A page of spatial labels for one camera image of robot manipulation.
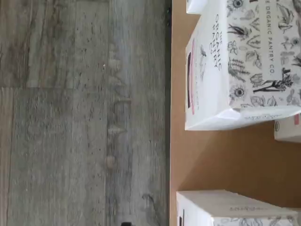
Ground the white box brown strip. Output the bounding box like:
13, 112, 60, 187
185, 0, 209, 15

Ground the brown wooden shelf board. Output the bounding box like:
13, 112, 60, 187
168, 0, 301, 226

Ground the white box green strip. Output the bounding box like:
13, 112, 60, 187
176, 190, 301, 226

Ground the white box pink strip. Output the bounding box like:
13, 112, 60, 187
273, 112, 301, 143
184, 0, 301, 131

